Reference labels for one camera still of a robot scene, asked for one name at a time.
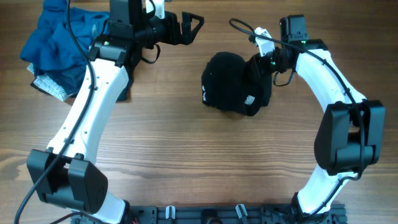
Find black t-shirt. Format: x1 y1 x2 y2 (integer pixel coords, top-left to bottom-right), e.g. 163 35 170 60
201 52 272 116

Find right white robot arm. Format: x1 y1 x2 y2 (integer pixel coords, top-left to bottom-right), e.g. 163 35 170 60
246 15 386 220

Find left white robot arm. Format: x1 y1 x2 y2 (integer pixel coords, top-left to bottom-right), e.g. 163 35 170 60
27 0 205 223

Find blue crumpled shirt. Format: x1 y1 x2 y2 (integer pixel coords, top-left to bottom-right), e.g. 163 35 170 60
20 0 110 73

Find white patterned cloth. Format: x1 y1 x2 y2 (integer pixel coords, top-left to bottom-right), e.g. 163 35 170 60
27 63 85 101

